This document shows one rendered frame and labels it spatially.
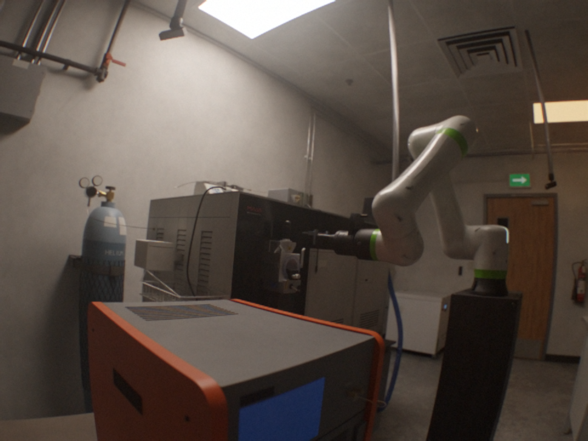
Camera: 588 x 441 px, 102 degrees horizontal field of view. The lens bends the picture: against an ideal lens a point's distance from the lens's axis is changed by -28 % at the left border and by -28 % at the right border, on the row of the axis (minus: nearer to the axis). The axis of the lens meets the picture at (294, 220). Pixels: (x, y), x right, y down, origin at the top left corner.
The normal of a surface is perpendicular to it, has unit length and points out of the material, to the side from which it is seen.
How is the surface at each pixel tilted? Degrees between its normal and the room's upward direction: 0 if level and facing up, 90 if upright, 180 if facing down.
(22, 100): 90
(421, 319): 90
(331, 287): 90
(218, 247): 90
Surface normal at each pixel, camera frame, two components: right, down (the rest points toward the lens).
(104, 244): 0.50, -0.04
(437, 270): -0.65, -0.11
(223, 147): 0.76, 0.00
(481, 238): -0.88, -0.15
